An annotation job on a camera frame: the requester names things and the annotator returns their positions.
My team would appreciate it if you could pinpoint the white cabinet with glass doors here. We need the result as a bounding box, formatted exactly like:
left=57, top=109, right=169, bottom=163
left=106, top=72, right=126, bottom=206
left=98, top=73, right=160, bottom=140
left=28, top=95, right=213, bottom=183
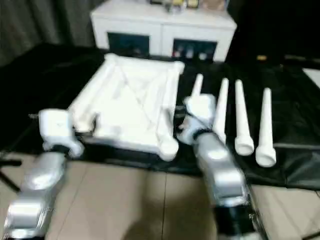
left=90, top=3, right=237, bottom=62

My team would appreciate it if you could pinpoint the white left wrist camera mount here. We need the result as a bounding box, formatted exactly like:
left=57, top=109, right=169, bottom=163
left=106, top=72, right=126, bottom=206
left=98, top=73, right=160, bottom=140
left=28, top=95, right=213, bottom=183
left=39, top=108, right=85, bottom=158

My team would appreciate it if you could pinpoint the black tripod stand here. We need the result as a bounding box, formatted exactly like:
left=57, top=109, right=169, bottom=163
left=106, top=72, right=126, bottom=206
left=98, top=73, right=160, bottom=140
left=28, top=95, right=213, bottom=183
left=0, top=153, right=22, bottom=193

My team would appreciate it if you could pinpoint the flat white board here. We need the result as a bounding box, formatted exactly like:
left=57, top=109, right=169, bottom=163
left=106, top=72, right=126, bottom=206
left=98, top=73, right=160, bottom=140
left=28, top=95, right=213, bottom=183
left=301, top=67, right=320, bottom=90

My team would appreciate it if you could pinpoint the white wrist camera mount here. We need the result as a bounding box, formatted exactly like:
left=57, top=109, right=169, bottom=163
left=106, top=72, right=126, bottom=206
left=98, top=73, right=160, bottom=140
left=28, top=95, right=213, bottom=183
left=183, top=94, right=217, bottom=145
left=39, top=108, right=85, bottom=158

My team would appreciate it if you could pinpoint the white plastic table top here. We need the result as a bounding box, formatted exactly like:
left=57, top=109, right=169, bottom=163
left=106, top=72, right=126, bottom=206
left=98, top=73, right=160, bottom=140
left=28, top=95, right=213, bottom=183
left=67, top=52, right=186, bottom=162

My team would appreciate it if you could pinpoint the black mat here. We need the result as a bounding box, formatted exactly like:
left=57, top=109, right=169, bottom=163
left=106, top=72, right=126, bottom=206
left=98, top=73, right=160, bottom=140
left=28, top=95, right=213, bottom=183
left=0, top=42, right=320, bottom=190

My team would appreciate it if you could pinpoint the white plastic table leg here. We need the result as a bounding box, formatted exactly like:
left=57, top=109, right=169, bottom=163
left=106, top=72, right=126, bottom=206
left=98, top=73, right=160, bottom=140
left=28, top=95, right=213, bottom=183
left=234, top=79, right=255, bottom=156
left=254, top=87, right=277, bottom=168
left=213, top=77, right=230, bottom=144
left=191, top=73, right=205, bottom=101

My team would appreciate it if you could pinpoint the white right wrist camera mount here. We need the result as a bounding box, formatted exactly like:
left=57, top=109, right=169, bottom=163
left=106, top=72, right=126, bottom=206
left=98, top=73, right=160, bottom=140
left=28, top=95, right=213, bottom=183
left=183, top=94, right=217, bottom=145

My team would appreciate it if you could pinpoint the grey-green curtain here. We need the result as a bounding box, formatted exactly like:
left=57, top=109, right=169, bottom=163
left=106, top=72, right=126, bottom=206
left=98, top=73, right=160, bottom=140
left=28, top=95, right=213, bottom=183
left=0, top=0, right=101, bottom=68

